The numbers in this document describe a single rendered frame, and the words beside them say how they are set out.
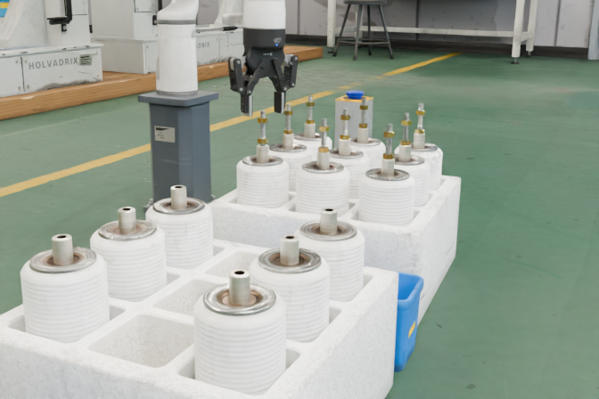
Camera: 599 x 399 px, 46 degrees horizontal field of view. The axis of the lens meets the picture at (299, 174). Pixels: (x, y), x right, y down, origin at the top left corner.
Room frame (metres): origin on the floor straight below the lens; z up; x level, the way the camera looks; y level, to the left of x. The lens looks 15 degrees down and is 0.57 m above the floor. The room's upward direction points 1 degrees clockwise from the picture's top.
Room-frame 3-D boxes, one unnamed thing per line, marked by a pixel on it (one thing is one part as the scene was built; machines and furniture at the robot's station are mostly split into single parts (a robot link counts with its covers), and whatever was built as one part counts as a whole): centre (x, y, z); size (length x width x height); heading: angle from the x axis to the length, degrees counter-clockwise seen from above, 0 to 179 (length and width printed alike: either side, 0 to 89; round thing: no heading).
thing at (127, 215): (0.89, 0.22, 0.26); 0.02 x 0.02 x 0.03
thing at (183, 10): (1.76, 0.30, 0.54); 0.09 x 0.09 x 0.17; 49
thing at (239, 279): (0.68, 0.06, 0.26); 0.02 x 0.02 x 0.03
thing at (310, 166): (1.23, -0.04, 0.25); 0.08 x 0.08 x 0.01
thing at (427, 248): (1.34, -0.09, 0.09); 0.39 x 0.39 x 0.18; 68
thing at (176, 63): (1.76, 0.30, 0.39); 0.09 x 0.09 x 0.17; 64
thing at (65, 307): (0.78, 0.27, 0.16); 0.10 x 0.10 x 0.18
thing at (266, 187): (1.27, 0.07, 0.16); 0.10 x 0.10 x 0.18
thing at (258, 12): (1.29, 0.08, 0.52); 0.11 x 0.09 x 0.06; 38
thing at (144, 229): (0.89, 0.22, 0.25); 0.08 x 0.08 x 0.01
